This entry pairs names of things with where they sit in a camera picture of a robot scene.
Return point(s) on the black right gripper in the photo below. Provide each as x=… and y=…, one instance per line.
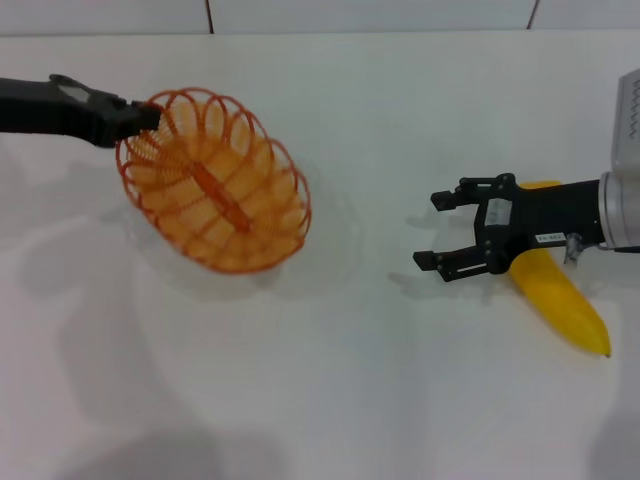
x=550, y=215

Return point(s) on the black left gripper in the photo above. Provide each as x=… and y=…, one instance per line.
x=55, y=107

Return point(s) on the yellow banana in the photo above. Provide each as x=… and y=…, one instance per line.
x=565, y=305

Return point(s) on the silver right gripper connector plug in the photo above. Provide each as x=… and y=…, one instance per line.
x=572, y=247

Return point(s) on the grey perforated housing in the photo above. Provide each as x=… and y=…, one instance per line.
x=629, y=120

